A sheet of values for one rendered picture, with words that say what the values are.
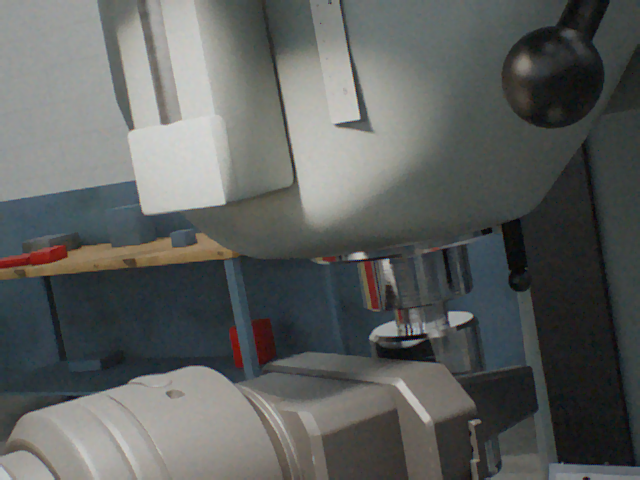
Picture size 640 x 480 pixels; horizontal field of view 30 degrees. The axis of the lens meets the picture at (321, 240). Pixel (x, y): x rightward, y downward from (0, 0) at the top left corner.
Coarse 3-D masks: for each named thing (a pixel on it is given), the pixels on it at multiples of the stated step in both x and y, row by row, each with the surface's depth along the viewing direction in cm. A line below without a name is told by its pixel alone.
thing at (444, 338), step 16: (448, 320) 51; (464, 320) 51; (384, 336) 50; (400, 336) 50; (416, 336) 49; (432, 336) 49; (448, 336) 49; (464, 336) 50; (480, 336) 51; (384, 352) 50; (400, 352) 50; (416, 352) 49; (432, 352) 49; (448, 352) 50
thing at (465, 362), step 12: (468, 348) 50; (480, 348) 51; (420, 360) 49; (432, 360) 49; (444, 360) 49; (456, 360) 50; (468, 360) 50; (480, 360) 51; (456, 372) 50; (468, 372) 50; (492, 444) 51; (492, 456) 51; (492, 468) 51
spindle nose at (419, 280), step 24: (360, 264) 50; (384, 264) 49; (408, 264) 49; (432, 264) 49; (456, 264) 50; (360, 288) 51; (384, 288) 50; (408, 288) 49; (432, 288) 49; (456, 288) 50
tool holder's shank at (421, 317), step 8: (440, 304) 51; (400, 312) 51; (408, 312) 51; (416, 312) 50; (424, 312) 50; (432, 312) 51; (440, 312) 51; (400, 320) 51; (408, 320) 51; (416, 320) 51; (424, 320) 50; (432, 320) 51; (440, 320) 51; (400, 328) 51; (408, 328) 51; (416, 328) 51
